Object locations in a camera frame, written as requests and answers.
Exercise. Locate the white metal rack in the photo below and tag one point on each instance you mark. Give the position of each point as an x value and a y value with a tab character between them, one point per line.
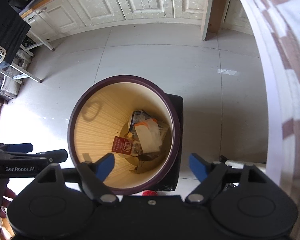
17	70

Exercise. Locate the white cabinet row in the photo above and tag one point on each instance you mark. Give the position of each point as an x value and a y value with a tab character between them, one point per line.
54	19

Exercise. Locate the round maroon rim trash bin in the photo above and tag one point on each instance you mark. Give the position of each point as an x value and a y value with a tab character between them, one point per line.
102	120

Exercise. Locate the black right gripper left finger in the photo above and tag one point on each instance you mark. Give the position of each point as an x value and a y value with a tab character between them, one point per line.
93	175

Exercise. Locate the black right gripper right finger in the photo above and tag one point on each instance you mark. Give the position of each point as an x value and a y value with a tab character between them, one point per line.
210	176

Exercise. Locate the person's left hand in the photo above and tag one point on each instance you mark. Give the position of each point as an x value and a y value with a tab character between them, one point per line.
5	199

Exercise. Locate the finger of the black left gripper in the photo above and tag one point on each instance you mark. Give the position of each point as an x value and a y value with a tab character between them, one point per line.
48	157
23	148

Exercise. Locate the clear orange white plastic wrapper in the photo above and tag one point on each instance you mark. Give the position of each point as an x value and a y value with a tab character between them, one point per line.
150	133

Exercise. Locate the checkered brown white tablecloth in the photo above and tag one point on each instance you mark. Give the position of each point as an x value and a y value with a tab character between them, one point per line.
276	28

